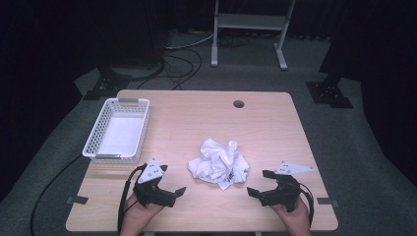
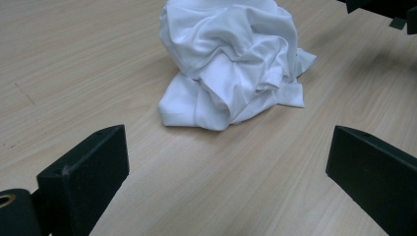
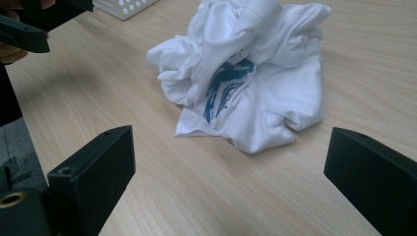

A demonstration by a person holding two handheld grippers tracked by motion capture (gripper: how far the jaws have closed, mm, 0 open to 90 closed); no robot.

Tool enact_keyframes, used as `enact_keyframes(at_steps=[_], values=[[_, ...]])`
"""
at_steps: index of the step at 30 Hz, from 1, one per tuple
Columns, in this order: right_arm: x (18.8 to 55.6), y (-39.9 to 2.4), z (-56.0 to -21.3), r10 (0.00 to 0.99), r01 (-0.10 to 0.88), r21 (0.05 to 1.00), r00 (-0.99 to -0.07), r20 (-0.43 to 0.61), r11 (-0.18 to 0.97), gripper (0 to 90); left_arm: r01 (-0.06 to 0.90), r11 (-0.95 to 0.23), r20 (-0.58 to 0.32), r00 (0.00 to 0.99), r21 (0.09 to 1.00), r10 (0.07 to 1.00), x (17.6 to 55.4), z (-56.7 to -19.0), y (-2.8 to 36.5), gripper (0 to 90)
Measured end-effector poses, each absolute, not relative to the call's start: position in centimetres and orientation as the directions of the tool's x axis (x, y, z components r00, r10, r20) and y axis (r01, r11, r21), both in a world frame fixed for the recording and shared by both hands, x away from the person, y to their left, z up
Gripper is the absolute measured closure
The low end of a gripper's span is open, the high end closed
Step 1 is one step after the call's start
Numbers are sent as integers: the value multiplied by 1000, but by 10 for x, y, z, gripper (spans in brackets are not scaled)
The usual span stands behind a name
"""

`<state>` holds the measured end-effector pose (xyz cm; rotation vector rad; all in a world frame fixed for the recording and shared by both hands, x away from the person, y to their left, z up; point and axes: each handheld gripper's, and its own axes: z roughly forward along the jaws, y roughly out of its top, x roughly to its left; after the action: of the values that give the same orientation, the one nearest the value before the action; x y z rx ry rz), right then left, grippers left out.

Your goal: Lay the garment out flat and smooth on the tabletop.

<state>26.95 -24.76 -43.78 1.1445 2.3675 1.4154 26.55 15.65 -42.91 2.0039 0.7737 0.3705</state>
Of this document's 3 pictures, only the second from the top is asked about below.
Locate white t-shirt with blue print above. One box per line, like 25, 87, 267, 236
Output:
157, 0, 318, 132

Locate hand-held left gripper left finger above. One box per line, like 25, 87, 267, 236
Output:
36, 124, 130, 236

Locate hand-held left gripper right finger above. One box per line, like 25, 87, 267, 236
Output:
325, 125, 417, 236

